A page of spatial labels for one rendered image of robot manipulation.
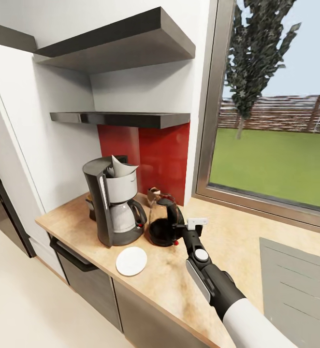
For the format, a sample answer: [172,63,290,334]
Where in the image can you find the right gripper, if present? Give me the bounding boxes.
[172,218,203,243]

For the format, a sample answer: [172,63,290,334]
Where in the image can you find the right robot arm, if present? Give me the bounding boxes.
[172,217,298,348]

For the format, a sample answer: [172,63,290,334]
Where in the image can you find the bottle of coffee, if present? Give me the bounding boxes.
[86,195,96,221]

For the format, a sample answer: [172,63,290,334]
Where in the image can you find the paper coffee filter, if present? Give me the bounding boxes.
[112,156,138,178]

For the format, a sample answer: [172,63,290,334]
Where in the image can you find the electric kettle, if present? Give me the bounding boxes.
[149,193,185,247]

